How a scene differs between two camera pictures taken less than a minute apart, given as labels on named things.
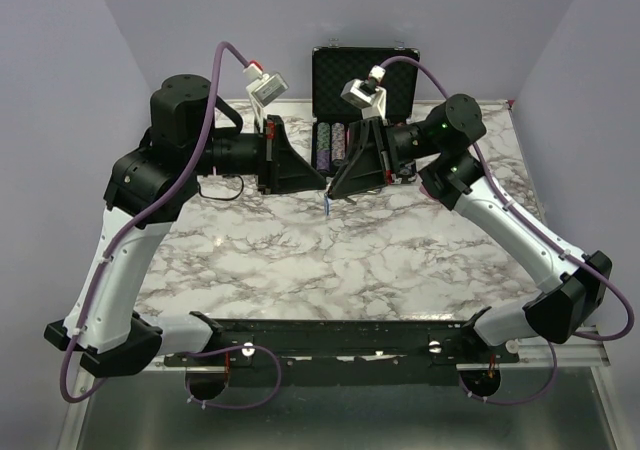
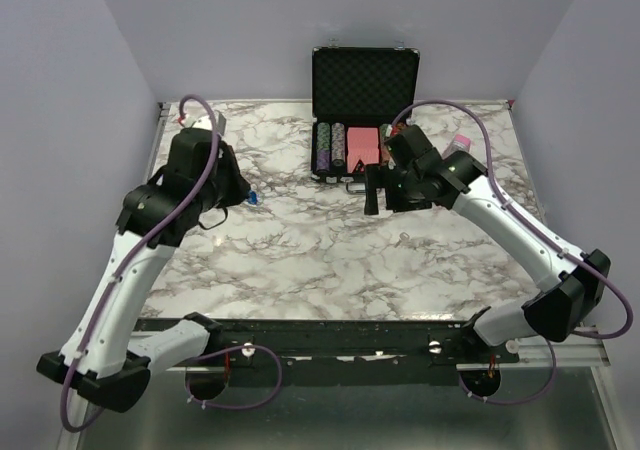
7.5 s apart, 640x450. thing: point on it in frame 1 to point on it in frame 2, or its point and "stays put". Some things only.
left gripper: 281,169 to 240,186
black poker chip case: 333,69 stays put
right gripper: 370,161 to 376,176
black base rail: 359,342 stays put
